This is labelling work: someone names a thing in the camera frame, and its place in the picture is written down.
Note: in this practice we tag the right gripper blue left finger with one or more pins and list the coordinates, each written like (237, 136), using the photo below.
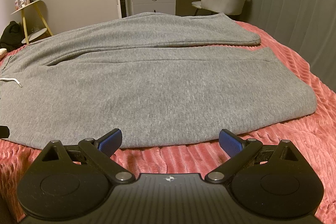
(98, 152)

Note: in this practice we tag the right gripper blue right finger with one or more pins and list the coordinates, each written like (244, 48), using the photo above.
(240, 151)

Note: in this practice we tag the grey sweatpants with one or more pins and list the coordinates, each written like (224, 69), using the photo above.
(161, 79)

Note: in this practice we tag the pink ribbed bed blanket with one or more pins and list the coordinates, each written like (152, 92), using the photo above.
(313, 135)

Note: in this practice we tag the black bag on floor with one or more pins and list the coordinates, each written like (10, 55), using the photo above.
(12, 37)

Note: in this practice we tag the yellow legged side table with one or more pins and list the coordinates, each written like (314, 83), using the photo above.
(31, 17)

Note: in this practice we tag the grey bedside cabinet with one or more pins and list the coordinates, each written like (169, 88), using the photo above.
(161, 6)

